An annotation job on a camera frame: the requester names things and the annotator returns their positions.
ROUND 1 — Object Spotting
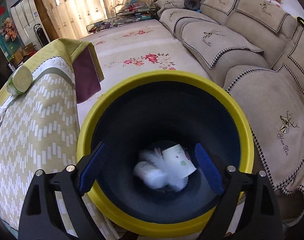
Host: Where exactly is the white paper cup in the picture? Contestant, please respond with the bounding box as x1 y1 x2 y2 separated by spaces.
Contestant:
162 144 196 179

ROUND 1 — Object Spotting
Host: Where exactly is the green white drink bottle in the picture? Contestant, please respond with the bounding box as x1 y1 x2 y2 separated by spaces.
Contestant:
6 65 33 95

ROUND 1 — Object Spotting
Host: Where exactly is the white small bottle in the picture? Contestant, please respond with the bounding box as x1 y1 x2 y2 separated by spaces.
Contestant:
134 161 168 190

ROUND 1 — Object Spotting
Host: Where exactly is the yellow rimmed dark trash bin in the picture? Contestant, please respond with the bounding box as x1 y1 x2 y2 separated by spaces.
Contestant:
77 70 254 238

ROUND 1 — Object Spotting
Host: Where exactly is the beige fabric sofa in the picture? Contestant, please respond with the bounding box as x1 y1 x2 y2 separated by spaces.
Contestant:
155 0 304 226

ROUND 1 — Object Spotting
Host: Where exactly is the artificial flower decoration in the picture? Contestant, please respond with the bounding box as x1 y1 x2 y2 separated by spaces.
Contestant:
0 17 17 41

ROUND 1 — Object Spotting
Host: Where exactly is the black neck pillow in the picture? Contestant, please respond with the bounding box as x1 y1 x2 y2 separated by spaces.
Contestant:
184 0 201 11

